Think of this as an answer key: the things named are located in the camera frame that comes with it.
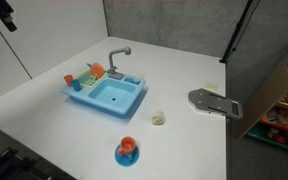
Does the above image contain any white container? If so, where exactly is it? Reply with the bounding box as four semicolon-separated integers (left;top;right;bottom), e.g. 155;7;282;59
150;110;167;127

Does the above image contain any blue toy sink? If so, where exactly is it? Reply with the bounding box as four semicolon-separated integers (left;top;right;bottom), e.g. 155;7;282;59
59;73;147;120

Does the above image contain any orange toy tumbler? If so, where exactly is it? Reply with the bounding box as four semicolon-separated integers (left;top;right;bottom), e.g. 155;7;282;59
63;74;74;88

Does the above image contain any blue toy tumbler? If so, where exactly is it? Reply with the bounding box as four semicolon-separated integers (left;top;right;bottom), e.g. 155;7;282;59
71;79;83;92

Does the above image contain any yellow-green dish rack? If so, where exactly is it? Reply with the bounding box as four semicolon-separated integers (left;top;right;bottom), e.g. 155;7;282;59
76;68;108;89

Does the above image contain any orange toy plate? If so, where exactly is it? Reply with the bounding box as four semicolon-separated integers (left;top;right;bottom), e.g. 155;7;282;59
90;62;106;80

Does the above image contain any grey toy faucet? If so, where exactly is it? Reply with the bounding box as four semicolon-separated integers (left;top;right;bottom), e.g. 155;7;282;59
107;46;132;80

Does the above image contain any blue saucer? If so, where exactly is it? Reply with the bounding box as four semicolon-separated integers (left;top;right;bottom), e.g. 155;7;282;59
114;143;140;167

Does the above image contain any grey metal mounting plate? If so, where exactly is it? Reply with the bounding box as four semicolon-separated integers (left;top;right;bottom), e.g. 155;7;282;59
187;87;244;120

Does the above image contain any pale yellow sticky note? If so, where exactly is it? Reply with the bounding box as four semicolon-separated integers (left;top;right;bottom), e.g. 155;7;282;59
205;81;219;91

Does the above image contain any black stand pole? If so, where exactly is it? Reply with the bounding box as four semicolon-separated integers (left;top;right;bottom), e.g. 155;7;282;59
219;0;262;64

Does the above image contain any cardboard box with items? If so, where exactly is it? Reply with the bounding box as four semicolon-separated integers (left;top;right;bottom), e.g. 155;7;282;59
235;54;288;156

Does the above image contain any black camera rig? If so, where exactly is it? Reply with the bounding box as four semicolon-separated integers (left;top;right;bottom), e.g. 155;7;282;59
0;143;77;180

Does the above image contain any orange teacup with handle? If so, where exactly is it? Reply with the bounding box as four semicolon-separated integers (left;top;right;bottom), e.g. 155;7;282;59
117;136;138;156

